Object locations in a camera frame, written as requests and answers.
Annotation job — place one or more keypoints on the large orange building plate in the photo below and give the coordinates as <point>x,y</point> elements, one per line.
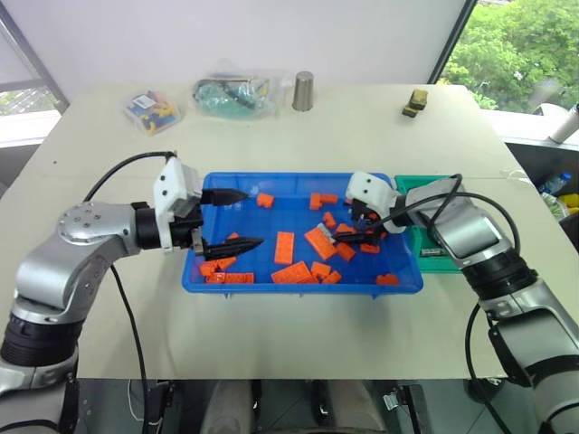
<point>319,246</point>
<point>293,273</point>

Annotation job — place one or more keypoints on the bag of colourful bricks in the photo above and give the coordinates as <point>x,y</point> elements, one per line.
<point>151,110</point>

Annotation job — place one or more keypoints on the yellow container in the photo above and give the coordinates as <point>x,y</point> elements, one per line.
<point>571,204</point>

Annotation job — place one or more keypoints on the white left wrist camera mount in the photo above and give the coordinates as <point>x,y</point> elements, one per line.
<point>172,185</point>

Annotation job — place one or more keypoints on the orange L-shaped building brick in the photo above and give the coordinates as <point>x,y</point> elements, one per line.
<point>319,201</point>

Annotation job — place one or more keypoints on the metal cup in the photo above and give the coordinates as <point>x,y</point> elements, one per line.
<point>303,90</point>

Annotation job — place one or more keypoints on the black window frame post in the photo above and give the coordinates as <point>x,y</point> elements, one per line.
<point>452,40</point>

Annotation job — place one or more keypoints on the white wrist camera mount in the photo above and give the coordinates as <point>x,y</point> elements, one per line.
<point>373,190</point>
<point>172,185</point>

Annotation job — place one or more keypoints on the long orange building brick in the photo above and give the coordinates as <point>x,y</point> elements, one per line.
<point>284,248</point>
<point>217,266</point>
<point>235,277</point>

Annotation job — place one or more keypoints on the small orange building brick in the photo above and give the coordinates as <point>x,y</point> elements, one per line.
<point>370,248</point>
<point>344,228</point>
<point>321,268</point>
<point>388,279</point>
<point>345,251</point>
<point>329,220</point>
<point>233,236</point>
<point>266,200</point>
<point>332,277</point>

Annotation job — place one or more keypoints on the yellow toy truck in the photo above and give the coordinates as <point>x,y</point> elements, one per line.
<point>415,103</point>

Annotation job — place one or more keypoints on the grey window frame post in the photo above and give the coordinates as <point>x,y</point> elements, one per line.
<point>34,59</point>

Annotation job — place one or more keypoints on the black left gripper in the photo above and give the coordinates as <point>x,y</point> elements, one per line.
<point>183,228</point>

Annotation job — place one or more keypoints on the clear plastic water bottle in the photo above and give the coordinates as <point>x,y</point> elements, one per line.
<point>555,182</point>

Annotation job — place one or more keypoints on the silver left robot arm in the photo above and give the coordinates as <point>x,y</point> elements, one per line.
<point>90,226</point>

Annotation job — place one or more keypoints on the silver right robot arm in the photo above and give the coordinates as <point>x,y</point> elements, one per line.
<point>470,235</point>

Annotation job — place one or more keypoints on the green plastic bin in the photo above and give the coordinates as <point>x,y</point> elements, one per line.
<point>414,183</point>

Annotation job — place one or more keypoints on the clear bag with green contents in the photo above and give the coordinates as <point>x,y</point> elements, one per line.
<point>235,92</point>

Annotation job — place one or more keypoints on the blue plastic bin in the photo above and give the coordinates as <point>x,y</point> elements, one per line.
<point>253,223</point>

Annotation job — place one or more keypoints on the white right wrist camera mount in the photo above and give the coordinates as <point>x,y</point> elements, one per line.
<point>373,190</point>

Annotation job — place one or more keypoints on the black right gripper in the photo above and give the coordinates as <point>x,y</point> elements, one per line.
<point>368,217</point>

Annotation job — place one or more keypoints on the grey battery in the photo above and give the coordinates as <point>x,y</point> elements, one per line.
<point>325,230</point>
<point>432,251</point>

